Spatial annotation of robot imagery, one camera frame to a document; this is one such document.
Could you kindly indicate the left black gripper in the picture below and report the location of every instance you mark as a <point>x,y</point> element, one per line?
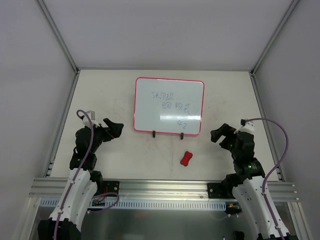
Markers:
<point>106,131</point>

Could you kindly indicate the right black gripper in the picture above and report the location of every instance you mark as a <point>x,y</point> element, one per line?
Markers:
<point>227,140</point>

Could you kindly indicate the red bone-shaped eraser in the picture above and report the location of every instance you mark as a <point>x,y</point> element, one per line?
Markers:
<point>186,158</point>

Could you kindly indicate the pink framed whiteboard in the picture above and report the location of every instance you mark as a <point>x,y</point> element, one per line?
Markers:
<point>168,106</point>

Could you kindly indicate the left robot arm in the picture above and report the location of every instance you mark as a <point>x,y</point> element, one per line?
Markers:
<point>84,183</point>

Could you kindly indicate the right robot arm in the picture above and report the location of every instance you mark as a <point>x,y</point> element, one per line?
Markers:
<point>248,184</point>

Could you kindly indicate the black eraser on floor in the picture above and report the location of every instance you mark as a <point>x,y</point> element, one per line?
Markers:
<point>238,235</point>

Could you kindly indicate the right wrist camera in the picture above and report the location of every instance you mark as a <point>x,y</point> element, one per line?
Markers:
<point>246,126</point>

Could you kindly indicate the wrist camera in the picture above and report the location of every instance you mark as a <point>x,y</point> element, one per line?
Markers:
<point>88,119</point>
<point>246,126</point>

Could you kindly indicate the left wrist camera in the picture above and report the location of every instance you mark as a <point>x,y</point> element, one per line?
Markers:
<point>88,119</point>

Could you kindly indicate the whiteboard wire stand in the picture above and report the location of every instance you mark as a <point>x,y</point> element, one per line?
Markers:
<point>181,135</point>

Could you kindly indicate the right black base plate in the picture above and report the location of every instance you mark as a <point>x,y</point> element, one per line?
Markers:
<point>219,191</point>

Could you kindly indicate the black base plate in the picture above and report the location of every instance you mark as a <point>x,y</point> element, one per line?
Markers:
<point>219,191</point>
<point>111,188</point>

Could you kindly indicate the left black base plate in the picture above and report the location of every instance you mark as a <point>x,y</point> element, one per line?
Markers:
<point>111,188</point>

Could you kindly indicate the white slotted cable duct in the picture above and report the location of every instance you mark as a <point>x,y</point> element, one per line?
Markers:
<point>128,204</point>

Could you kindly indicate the aluminium mounting rail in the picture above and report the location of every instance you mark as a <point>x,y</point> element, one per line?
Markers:
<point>134,189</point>

